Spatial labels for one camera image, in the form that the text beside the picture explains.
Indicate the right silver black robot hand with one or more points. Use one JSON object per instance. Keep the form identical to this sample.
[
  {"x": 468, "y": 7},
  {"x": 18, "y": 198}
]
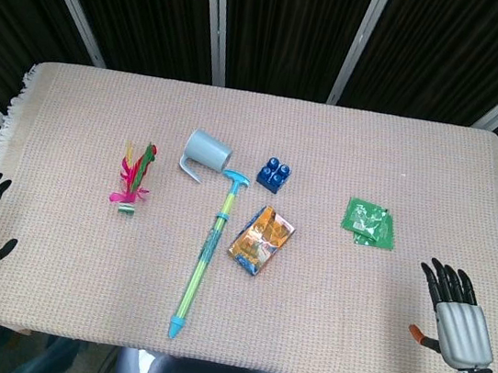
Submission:
[{"x": 462, "y": 332}]

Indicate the pink green feather shuttlecock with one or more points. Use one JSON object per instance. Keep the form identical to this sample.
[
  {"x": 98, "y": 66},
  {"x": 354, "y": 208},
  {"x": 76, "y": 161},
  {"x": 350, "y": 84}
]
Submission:
[{"x": 126, "y": 209}]

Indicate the beige woven tablecloth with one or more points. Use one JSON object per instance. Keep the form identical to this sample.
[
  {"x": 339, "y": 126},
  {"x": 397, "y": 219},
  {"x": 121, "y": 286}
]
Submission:
[{"x": 353, "y": 303}]

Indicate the green foil sachet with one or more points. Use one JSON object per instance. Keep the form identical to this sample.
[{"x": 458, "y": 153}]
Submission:
[
  {"x": 385, "y": 244},
  {"x": 365, "y": 219}
]

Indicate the orange blue carton box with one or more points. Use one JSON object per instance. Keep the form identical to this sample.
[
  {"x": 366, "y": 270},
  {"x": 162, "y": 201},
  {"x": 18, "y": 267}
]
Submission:
[{"x": 260, "y": 241}]

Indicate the blue building block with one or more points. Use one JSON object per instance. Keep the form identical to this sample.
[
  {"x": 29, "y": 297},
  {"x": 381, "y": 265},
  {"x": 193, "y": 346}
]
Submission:
[{"x": 273, "y": 176}]

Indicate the green blue toy water pump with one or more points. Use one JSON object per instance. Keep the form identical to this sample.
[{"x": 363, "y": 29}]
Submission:
[{"x": 208, "y": 246}]

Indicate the light blue plastic mug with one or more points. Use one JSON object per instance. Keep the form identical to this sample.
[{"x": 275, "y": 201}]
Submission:
[{"x": 207, "y": 150}]

